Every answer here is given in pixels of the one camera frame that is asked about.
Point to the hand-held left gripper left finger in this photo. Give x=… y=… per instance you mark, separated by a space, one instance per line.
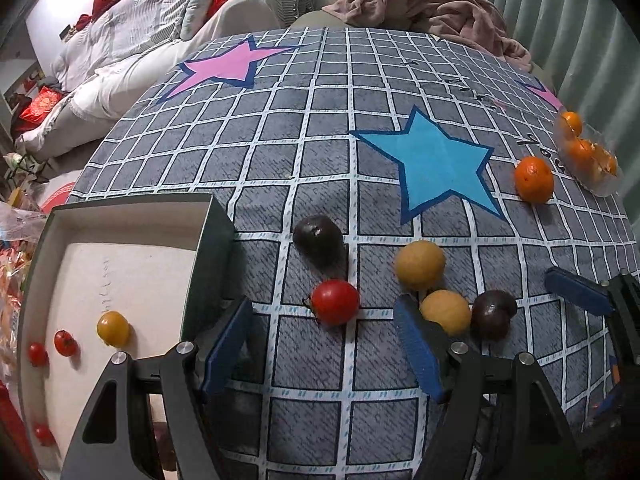
x=227 y=345

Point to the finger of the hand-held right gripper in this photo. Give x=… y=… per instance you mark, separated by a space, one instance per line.
x=607 y=402
x=577 y=290

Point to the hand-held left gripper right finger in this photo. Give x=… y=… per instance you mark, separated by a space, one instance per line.
x=417 y=350

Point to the red cherry tomato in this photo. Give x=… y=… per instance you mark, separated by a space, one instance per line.
x=335 y=302
x=44 y=434
x=37 y=353
x=66 y=342

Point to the yellow cherry tomato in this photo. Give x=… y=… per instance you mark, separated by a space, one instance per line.
x=113 y=328

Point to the dark green box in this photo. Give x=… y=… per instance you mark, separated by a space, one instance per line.
x=140 y=270

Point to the brown longan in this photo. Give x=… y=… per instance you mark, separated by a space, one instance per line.
x=445 y=312
x=420 y=265

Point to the dark purple passion fruit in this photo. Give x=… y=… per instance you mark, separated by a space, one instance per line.
x=487 y=317
x=510 y=306
x=318 y=240

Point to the orange mandarin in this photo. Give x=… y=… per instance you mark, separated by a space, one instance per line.
x=534 y=180
x=580 y=154
x=606 y=162
x=571 y=122

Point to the star print checked cloth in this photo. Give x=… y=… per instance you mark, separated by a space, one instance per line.
x=320 y=160

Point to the pile of plastic bags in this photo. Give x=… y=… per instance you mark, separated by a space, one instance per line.
x=17 y=240

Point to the pale green curtain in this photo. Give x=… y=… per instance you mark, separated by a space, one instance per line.
x=575 y=35

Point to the small red cushion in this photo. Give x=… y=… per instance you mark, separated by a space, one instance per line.
x=42 y=107

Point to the pink blanket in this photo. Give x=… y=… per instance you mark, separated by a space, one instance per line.
x=425 y=5

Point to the white quilt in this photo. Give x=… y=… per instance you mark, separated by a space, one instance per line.
x=125 y=35

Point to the grey striped pillow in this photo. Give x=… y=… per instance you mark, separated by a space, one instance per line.
x=200 y=5

